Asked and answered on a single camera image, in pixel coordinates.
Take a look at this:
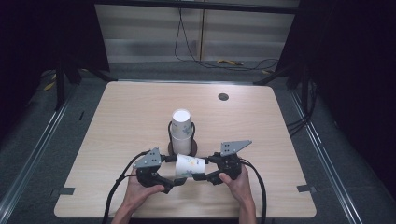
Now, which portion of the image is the black hanging cable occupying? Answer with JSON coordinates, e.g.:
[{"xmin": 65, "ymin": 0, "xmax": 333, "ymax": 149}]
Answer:
[{"xmin": 174, "ymin": 7, "xmax": 280, "ymax": 72}]

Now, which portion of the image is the plain white paper cup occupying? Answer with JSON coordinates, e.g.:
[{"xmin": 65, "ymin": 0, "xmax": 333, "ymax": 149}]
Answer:
[{"xmin": 170, "ymin": 133, "xmax": 192, "ymax": 156}]

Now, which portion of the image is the dark round cup holder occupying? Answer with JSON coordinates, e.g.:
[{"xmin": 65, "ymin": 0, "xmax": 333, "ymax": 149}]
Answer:
[{"xmin": 167, "ymin": 120, "xmax": 199, "ymax": 158}]

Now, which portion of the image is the white printed paper cup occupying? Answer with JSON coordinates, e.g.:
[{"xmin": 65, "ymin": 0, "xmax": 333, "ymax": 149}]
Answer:
[
  {"xmin": 174, "ymin": 153, "xmax": 206, "ymax": 179},
  {"xmin": 171, "ymin": 108, "xmax": 193, "ymax": 140}
]

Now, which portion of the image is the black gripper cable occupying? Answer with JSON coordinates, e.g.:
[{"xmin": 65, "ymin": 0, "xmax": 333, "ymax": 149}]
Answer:
[
  {"xmin": 238, "ymin": 158, "xmax": 268, "ymax": 224},
  {"xmin": 102, "ymin": 150, "xmax": 151, "ymax": 224}
]

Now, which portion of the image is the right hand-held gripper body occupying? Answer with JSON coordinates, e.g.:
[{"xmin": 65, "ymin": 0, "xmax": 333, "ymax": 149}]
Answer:
[{"xmin": 214, "ymin": 139, "xmax": 253, "ymax": 182}]

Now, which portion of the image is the person's left hand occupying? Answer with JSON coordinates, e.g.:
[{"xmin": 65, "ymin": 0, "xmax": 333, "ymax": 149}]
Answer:
[{"xmin": 123, "ymin": 175, "xmax": 166, "ymax": 213}]

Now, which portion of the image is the black cable bundle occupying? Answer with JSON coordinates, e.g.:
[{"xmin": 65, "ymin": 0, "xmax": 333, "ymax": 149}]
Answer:
[{"xmin": 286, "ymin": 79, "xmax": 319, "ymax": 138}]

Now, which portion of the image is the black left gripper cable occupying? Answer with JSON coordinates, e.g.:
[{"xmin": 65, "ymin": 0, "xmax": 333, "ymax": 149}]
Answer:
[{"xmin": 102, "ymin": 150, "xmax": 151, "ymax": 224}]

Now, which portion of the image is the person's right hand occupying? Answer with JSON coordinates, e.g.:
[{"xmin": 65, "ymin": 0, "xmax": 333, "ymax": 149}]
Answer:
[{"xmin": 218, "ymin": 163, "xmax": 254, "ymax": 207}]

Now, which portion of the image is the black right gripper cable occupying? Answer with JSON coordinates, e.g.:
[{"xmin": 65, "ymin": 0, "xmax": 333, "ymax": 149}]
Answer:
[{"xmin": 238, "ymin": 158, "xmax": 268, "ymax": 224}]

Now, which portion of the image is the metal floor rail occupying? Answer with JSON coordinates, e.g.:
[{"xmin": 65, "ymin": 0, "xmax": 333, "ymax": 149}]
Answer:
[
  {"xmin": 289, "ymin": 89, "xmax": 364, "ymax": 224},
  {"xmin": 0, "ymin": 83, "xmax": 79, "ymax": 217}
]

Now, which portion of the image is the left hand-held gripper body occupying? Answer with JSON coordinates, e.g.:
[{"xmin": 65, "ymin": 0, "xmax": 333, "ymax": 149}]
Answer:
[{"xmin": 133, "ymin": 147, "xmax": 164, "ymax": 189}]

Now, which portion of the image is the black overhead beam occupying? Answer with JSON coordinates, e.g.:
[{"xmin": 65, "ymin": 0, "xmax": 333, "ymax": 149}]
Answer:
[{"xmin": 92, "ymin": 0, "xmax": 301, "ymax": 15}]

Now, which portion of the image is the dark curtain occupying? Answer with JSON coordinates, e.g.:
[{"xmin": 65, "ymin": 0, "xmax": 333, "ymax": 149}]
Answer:
[
  {"xmin": 275, "ymin": 0, "xmax": 396, "ymax": 202},
  {"xmin": 0, "ymin": 0, "xmax": 110, "ymax": 143}
]

